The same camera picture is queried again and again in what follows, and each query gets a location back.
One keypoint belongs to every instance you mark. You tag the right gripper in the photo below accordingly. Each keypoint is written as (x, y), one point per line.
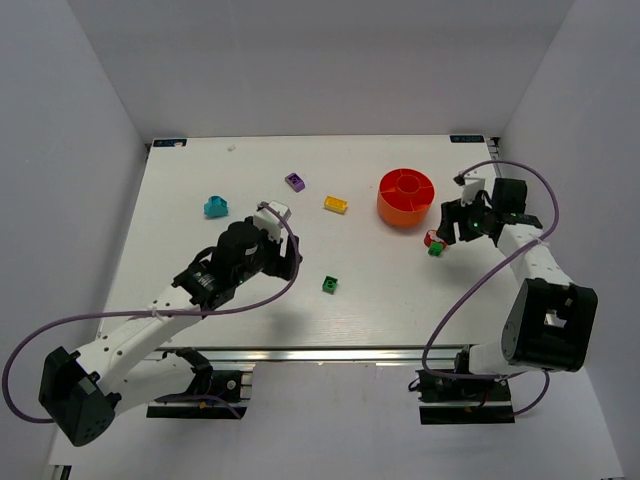
(454, 223)

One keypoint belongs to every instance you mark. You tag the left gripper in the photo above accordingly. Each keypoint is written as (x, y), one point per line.
(288, 258)

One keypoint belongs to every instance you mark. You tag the red flower lego piece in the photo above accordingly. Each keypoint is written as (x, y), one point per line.
(431, 238)

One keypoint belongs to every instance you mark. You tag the green lego brick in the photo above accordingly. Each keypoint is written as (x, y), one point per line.
(435, 249)
(330, 285)

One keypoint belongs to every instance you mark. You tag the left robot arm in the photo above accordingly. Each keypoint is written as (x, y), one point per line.
(85, 390)

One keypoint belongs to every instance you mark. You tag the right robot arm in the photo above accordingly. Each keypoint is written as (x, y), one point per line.
(551, 320)

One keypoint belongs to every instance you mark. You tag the orange round divided container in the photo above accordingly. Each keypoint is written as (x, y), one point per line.
(404, 197)

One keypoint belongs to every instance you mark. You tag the right corner label sticker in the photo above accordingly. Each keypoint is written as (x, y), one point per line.
(464, 139)

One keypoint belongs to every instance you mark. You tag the corner label sticker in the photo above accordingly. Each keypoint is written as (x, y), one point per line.
(169, 143)
(464, 139)

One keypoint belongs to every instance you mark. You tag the large yellow lego brick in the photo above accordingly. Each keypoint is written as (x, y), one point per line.
(335, 205)

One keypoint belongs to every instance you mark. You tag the purple lego brick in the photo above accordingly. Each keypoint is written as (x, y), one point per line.
(295, 182)

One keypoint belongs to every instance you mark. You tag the teal lego piece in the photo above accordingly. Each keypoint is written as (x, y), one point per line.
(215, 207)

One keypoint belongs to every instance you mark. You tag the left corner label sticker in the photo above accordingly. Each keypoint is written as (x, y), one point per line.
(169, 143)

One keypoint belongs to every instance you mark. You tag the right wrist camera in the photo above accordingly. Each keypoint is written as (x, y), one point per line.
(471, 185)

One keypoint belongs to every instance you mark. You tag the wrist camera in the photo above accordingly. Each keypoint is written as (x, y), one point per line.
(471, 185)
(268, 219)

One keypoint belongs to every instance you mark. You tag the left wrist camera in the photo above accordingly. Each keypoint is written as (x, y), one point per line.
(268, 219)

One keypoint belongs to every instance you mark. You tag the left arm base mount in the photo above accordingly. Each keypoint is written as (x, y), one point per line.
(214, 393)

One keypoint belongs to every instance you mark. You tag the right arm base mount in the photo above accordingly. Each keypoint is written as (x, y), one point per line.
(444, 401)

